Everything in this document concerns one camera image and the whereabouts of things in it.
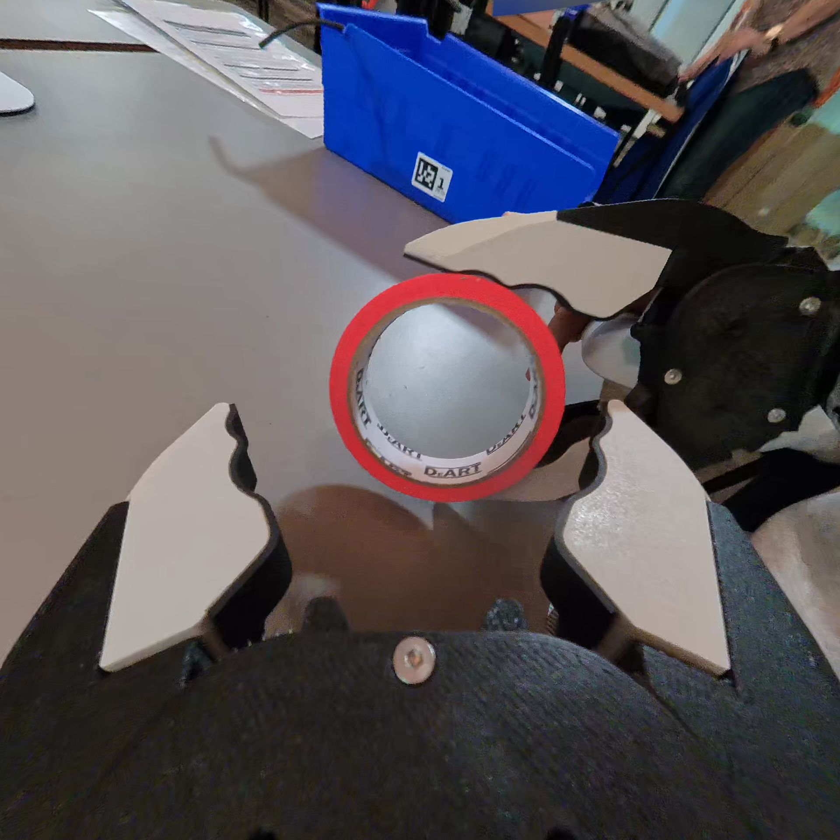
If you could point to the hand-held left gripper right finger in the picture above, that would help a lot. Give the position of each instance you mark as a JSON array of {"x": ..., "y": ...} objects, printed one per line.
[{"x": 649, "y": 544}]

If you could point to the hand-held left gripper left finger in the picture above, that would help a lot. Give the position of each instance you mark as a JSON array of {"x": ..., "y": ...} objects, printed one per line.
[{"x": 184, "y": 538}]

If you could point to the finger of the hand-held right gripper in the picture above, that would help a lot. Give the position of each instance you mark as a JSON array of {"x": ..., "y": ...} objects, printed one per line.
[
  {"x": 551, "y": 482},
  {"x": 558, "y": 256}
]

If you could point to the red tape roll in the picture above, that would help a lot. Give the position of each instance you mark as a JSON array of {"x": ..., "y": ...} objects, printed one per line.
[{"x": 344, "y": 407}]

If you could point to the person's right hand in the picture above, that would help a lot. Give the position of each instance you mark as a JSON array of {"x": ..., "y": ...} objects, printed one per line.
[{"x": 568, "y": 327}]

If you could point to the blue plastic bin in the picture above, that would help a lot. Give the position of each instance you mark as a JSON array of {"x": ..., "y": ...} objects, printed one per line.
[{"x": 459, "y": 118}]

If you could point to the wooden table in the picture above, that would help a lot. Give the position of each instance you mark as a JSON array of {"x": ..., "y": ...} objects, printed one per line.
[{"x": 590, "y": 62}]

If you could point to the dark blue chair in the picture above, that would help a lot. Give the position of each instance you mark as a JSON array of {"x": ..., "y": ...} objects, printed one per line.
[{"x": 695, "y": 111}]

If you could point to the printed paper in plastic sleeve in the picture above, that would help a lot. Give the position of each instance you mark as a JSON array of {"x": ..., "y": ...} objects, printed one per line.
[{"x": 249, "y": 59}]

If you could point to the white flat pad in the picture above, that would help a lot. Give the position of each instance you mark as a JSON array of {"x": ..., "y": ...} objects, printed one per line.
[{"x": 13, "y": 95}]

